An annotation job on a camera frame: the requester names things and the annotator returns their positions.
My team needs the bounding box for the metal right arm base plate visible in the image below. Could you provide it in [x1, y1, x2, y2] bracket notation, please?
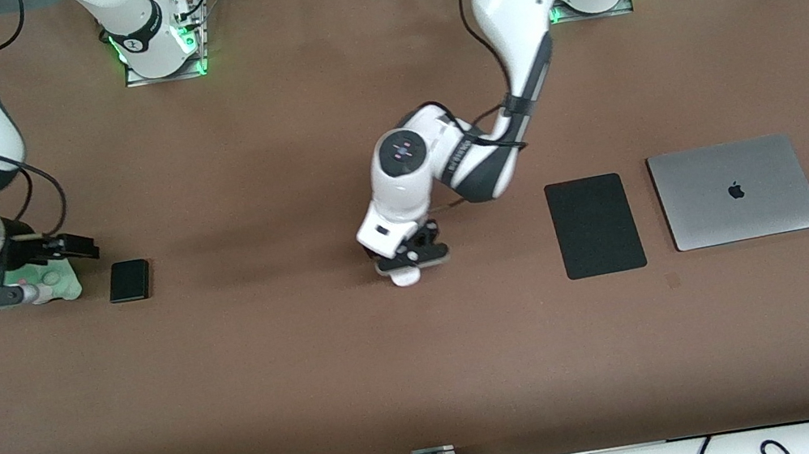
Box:
[121, 45, 214, 90]

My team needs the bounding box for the black smartphone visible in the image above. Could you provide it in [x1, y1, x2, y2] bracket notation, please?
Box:
[105, 257, 156, 305]

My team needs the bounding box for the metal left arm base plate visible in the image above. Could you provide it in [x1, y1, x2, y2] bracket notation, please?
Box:
[546, 0, 638, 29]

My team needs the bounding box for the black rectangular mouse pad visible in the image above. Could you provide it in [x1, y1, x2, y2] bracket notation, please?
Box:
[543, 169, 649, 283]

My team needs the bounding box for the silver laptop with apple logo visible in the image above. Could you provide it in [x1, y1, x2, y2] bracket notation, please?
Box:
[645, 127, 809, 256]

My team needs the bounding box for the white computer mouse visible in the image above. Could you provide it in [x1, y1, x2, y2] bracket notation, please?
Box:
[390, 261, 425, 289]

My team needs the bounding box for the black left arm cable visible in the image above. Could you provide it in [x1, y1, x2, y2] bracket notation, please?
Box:
[408, 0, 550, 166]

